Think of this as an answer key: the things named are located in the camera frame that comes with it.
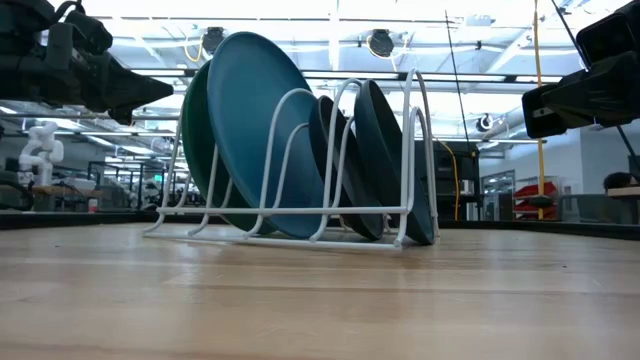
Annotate yellow hanging cord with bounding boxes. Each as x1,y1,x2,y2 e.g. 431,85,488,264
531,0,547,221

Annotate small dark teal plate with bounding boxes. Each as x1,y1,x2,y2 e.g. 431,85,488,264
353,78,436,246

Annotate white wire dish rack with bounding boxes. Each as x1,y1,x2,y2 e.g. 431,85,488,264
142,67,441,251

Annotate large green plate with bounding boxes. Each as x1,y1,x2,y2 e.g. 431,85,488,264
180,59,276,236

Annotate thin black hanging cable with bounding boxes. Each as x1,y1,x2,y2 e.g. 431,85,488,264
443,9,472,151

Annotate small black plate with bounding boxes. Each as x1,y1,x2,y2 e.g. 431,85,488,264
308,94,385,241

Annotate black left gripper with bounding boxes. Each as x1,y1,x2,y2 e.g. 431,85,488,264
0,0,175,126

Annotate red storage bins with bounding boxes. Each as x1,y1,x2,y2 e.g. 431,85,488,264
513,180,559,220

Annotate black equipment cabinet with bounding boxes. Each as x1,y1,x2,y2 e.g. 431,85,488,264
430,140,482,221

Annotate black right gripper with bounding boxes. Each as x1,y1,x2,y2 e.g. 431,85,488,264
522,2,640,140

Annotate large blue plate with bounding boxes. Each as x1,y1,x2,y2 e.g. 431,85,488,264
206,31,326,240

